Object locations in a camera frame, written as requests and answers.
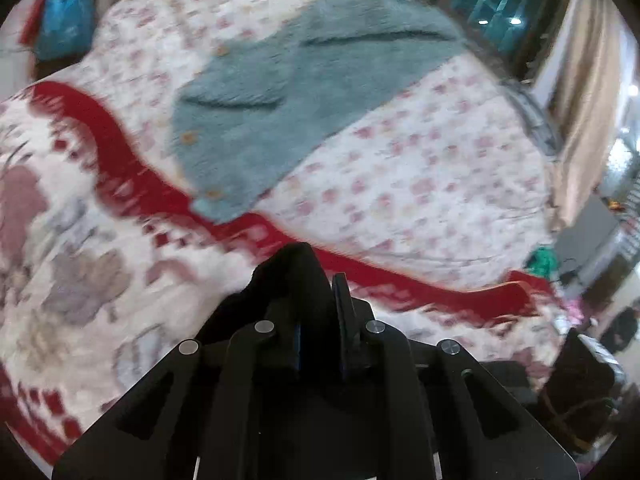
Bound black pants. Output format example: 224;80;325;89
195;242;334;347

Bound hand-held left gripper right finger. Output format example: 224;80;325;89
332;273;579;480

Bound teal fleece jacket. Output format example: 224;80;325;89
167;0;466;226

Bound grey board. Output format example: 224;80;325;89
554;195;619;276

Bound black chair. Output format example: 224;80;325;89
540;332;626;456

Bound blue plastic bag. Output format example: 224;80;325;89
35;0;99;61

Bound green cloth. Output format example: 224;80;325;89
525;247;559;281

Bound white floral quilt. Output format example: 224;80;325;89
90;0;558;291

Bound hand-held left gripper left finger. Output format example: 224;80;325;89
52;309;303;480

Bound red and white floral blanket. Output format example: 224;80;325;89
0;80;571;466

